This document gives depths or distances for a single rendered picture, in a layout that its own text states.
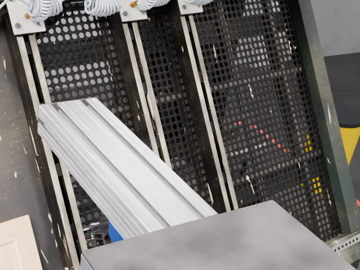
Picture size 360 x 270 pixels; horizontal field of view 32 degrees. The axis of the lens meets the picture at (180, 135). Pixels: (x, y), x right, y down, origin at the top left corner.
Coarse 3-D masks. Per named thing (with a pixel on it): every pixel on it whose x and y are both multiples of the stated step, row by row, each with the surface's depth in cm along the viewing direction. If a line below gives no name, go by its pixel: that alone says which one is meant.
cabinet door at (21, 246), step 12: (24, 216) 186; (0, 228) 181; (12, 228) 183; (24, 228) 186; (0, 240) 181; (12, 240) 183; (24, 240) 185; (0, 252) 181; (12, 252) 183; (24, 252) 185; (36, 252) 187; (0, 264) 180; (12, 264) 183; (24, 264) 184; (36, 264) 187
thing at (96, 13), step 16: (32, 0) 178; (48, 0) 177; (96, 0) 187; (112, 0) 190; (160, 0) 207; (192, 0) 212; (208, 0) 215; (32, 16) 176; (48, 16) 179; (96, 16) 191
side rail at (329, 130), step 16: (304, 0) 269; (304, 16) 268; (304, 32) 268; (304, 48) 269; (320, 48) 272; (304, 64) 271; (320, 64) 271; (320, 80) 269; (320, 96) 268; (320, 112) 270; (320, 128) 272; (336, 128) 272; (336, 144) 271; (336, 160) 270; (336, 176) 271; (336, 192) 272; (352, 192) 274; (352, 208) 273; (352, 224) 272
